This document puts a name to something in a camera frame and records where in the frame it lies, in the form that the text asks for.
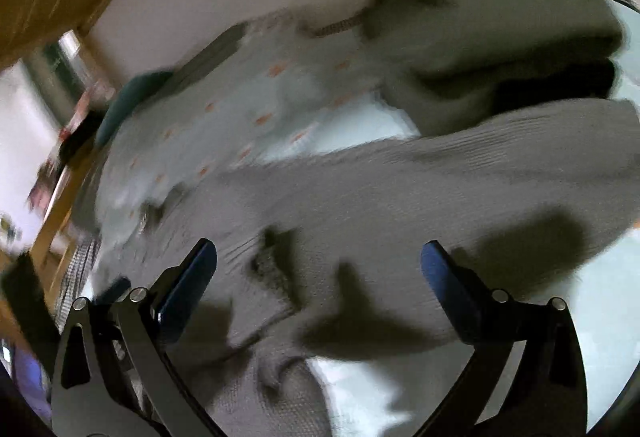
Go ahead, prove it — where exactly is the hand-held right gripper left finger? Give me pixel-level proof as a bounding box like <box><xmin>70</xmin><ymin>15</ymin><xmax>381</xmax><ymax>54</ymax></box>
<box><xmin>50</xmin><ymin>238</ymin><xmax>221</xmax><ymax>437</ymax></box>

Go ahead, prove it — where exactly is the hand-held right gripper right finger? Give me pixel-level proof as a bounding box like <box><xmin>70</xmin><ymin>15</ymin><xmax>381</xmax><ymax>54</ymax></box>
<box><xmin>415</xmin><ymin>240</ymin><xmax>589</xmax><ymax>437</ymax></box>

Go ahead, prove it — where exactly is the grey knit sweater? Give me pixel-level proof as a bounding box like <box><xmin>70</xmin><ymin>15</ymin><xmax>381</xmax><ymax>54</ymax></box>
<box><xmin>95</xmin><ymin>97</ymin><xmax>640</xmax><ymax>437</ymax></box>

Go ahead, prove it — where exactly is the teal cushion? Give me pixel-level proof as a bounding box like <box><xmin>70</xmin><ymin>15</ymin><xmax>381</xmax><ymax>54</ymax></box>
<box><xmin>95</xmin><ymin>69</ymin><xmax>176</xmax><ymax>145</ymax></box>

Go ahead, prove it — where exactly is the floral bed sheet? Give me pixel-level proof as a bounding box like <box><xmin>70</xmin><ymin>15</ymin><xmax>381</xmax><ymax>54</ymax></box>
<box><xmin>80</xmin><ymin>0</ymin><xmax>640</xmax><ymax>437</ymax></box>

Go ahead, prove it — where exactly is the grey cloth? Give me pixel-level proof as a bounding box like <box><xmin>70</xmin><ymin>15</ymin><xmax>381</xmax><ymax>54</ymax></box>
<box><xmin>170</xmin><ymin>24</ymin><xmax>248</xmax><ymax>90</ymax></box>

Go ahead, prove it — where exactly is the olive green garment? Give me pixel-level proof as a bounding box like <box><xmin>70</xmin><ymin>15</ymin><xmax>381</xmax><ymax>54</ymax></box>
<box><xmin>360</xmin><ymin>0</ymin><xmax>626</xmax><ymax>138</ymax></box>

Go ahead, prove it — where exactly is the wooden bed frame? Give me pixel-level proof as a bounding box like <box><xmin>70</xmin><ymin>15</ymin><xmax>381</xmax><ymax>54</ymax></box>
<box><xmin>30</xmin><ymin>137</ymin><xmax>101</xmax><ymax>298</ymax></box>

